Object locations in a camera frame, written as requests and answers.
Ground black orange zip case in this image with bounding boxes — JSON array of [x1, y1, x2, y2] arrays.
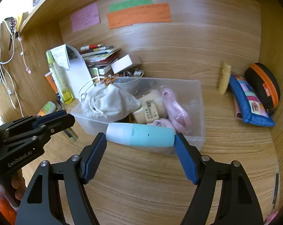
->
[[244, 62, 281, 115]]

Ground clear plastic file holder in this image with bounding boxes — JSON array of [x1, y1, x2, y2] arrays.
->
[[46, 44, 90, 104]]

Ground white cable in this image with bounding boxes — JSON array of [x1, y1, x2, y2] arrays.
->
[[0, 20, 22, 109]]

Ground clear plastic storage box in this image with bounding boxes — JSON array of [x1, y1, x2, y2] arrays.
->
[[70, 77, 205, 156]]

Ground green paper note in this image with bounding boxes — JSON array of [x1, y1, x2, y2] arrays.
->
[[109, 0, 153, 13]]

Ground pink paper note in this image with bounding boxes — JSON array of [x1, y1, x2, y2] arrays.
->
[[70, 3, 101, 34]]

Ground yellow cream tube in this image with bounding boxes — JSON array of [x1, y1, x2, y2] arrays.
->
[[218, 62, 232, 95]]

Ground light blue bottle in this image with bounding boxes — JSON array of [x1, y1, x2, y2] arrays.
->
[[106, 122, 176, 149]]

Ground orange small box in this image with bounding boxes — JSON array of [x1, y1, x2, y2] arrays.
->
[[45, 72, 56, 94]]

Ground white box coloured circles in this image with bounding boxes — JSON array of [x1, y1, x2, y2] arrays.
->
[[90, 67, 100, 80]]

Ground wooden desktop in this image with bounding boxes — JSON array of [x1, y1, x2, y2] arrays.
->
[[0, 58, 281, 225]]

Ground white handwritten paper sheet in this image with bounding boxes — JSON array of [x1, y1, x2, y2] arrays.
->
[[50, 44, 71, 69]]

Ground person's left hand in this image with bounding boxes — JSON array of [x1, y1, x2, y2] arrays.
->
[[11, 170, 27, 201]]

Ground yellow liquid bottle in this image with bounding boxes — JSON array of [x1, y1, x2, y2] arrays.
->
[[46, 51, 74, 104]]

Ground stack of books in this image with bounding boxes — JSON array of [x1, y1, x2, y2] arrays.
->
[[80, 45, 122, 75]]

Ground white bowl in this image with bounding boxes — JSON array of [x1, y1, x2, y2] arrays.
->
[[100, 70, 144, 85]]

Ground blue patchwork pouch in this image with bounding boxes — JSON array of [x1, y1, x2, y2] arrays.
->
[[229, 74, 275, 127]]

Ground orange paper note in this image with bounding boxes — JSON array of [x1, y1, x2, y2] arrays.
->
[[106, 3, 172, 30]]

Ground pink hanging cord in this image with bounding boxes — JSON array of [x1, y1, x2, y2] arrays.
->
[[18, 31, 32, 74]]

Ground red white tube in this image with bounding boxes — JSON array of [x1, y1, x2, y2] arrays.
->
[[80, 44, 102, 51]]

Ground white drawstring bag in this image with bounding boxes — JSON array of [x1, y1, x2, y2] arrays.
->
[[78, 76, 142, 122]]

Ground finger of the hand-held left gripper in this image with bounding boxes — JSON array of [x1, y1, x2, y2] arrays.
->
[[3, 114, 75, 146], [0, 110, 68, 133]]

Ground white cardboard box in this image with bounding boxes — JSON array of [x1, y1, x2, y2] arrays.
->
[[111, 54, 142, 74]]

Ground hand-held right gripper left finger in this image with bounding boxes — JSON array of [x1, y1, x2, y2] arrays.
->
[[15, 132, 108, 225]]

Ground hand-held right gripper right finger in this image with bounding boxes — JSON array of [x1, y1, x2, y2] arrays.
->
[[174, 133, 264, 225]]

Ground green white packet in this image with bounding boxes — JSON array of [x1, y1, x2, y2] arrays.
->
[[37, 101, 57, 116]]

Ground beige printed soap box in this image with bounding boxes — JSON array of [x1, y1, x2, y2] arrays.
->
[[141, 100, 160, 123]]

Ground red packet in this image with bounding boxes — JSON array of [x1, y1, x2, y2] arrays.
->
[[0, 192, 17, 225]]

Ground wooden shelf board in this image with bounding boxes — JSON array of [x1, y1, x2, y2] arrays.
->
[[19, 0, 70, 33]]

